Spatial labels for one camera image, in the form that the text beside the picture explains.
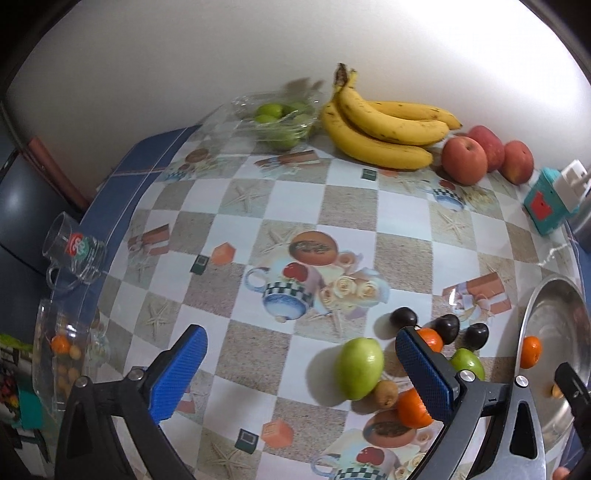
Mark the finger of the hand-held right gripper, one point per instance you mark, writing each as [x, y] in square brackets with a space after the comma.
[572, 383]

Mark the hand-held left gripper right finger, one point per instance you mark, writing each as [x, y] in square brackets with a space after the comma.
[422, 369]

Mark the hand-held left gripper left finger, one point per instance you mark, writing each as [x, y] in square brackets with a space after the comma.
[180, 374]

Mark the small tan fruit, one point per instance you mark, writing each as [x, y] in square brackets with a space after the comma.
[557, 391]

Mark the small orange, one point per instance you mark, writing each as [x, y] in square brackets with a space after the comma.
[530, 351]
[411, 410]
[431, 339]

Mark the brown kiwi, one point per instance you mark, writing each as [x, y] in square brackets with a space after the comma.
[385, 393]

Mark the dark purple plum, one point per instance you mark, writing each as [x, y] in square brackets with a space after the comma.
[476, 335]
[447, 327]
[404, 318]

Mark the round metal bowl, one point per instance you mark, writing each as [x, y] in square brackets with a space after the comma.
[554, 323]

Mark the large green guava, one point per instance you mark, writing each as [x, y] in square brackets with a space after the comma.
[359, 367]

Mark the clear glass jug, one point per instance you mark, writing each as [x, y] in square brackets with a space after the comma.
[51, 369]

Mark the glass mug with red label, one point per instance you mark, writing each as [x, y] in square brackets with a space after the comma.
[87, 258]

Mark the green colourful packaging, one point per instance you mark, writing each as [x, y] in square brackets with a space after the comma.
[9, 387]

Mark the teal toy box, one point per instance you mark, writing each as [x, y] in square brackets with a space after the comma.
[542, 203]

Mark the printed checkered tablecloth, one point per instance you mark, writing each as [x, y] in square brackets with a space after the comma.
[323, 207]

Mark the white power plug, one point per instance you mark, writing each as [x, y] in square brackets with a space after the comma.
[572, 177]

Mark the red apple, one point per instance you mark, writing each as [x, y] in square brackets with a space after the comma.
[517, 161]
[489, 141]
[464, 160]

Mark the yellow banana bunch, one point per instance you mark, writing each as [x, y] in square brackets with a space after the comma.
[383, 147]

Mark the dark grey furniture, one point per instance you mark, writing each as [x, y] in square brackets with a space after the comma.
[27, 207]

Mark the pile of green limes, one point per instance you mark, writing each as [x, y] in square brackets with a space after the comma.
[284, 138]

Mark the clear plastic container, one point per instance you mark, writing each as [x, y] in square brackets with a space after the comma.
[244, 106]

